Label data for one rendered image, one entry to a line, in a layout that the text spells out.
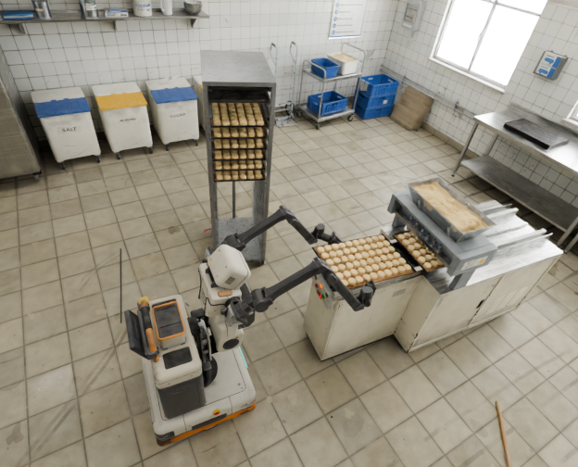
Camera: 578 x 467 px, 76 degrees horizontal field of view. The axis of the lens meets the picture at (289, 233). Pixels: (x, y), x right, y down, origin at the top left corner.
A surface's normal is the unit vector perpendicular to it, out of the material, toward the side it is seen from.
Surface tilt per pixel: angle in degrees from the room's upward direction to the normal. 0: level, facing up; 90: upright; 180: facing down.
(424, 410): 0
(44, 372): 0
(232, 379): 1
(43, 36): 90
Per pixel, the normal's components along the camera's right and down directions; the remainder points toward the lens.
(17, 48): 0.48, 0.62
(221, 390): 0.10, -0.74
